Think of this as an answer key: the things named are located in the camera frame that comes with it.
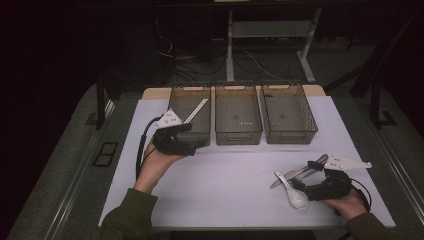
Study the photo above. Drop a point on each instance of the person's left hand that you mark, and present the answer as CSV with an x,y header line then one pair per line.
x,y
151,170

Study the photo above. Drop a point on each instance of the white metal desk frame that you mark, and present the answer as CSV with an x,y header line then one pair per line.
x,y
230,50

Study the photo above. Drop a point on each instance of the white table cover sheet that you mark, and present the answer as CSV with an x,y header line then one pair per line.
x,y
233,186

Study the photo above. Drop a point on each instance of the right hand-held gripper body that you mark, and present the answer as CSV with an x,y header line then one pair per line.
x,y
330,188

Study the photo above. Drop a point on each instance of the silver table knife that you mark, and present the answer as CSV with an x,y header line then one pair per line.
x,y
283,180

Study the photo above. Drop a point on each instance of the white spoon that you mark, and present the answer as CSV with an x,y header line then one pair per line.
x,y
298,200

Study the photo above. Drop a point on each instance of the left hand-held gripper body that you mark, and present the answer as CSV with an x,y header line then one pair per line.
x,y
171,143

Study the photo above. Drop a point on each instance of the black metal stand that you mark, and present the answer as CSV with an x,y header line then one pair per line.
x,y
375,106

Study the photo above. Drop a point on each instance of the translucent grey plastic bin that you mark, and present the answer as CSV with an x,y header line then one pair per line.
x,y
238,116
288,115
200,126

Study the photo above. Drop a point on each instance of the person's right hand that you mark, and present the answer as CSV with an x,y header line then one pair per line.
x,y
350,205

